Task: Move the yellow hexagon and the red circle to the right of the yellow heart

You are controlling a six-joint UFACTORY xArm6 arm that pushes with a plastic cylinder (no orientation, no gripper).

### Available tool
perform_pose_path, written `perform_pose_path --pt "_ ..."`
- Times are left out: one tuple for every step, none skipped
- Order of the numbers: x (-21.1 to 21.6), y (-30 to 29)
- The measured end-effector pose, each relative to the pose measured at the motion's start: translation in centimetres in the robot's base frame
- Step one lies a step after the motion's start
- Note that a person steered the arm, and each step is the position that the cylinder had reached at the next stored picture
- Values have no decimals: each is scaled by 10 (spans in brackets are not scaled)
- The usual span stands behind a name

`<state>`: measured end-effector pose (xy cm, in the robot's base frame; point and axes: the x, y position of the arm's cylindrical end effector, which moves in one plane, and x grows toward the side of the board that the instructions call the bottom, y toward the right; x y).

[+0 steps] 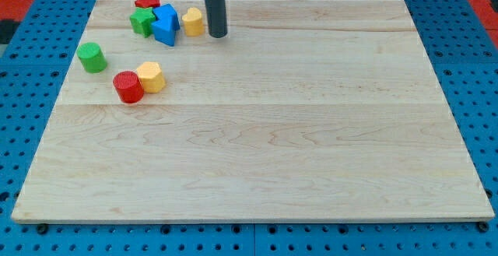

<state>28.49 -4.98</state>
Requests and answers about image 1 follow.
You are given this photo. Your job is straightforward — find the yellow hexagon block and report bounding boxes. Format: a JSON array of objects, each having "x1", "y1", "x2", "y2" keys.
[{"x1": 137, "y1": 61, "x2": 166, "y2": 93}]

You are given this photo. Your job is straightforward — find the yellow heart block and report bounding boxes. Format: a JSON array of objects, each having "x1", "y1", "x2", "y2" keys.
[{"x1": 182, "y1": 7, "x2": 205, "y2": 37}]

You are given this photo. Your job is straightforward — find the light wooden board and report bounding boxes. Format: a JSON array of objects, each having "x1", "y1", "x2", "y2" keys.
[{"x1": 12, "y1": 0, "x2": 495, "y2": 224}]

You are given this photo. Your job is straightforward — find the blue triangle block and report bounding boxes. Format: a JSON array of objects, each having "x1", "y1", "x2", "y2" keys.
[{"x1": 151, "y1": 17, "x2": 177, "y2": 47}]

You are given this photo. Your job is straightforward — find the red cylinder block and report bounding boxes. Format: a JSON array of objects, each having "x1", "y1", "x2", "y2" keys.
[{"x1": 113, "y1": 71, "x2": 144, "y2": 103}]

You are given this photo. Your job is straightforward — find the blue cube block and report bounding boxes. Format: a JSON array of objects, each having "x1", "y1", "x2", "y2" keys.
[{"x1": 153, "y1": 4, "x2": 180, "y2": 31}]

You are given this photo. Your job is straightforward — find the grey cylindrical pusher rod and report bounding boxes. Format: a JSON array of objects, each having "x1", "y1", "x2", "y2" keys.
[{"x1": 205, "y1": 0, "x2": 228, "y2": 38}]

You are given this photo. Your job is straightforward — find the green star block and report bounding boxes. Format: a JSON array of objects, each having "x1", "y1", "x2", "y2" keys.
[{"x1": 129, "y1": 7, "x2": 156, "y2": 38}]

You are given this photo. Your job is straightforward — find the red star block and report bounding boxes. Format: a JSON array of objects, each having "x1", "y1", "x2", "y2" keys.
[{"x1": 135, "y1": 0, "x2": 160, "y2": 9}]

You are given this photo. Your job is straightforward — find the green cylinder block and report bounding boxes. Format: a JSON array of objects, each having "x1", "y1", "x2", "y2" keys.
[{"x1": 76, "y1": 42, "x2": 107, "y2": 73}]

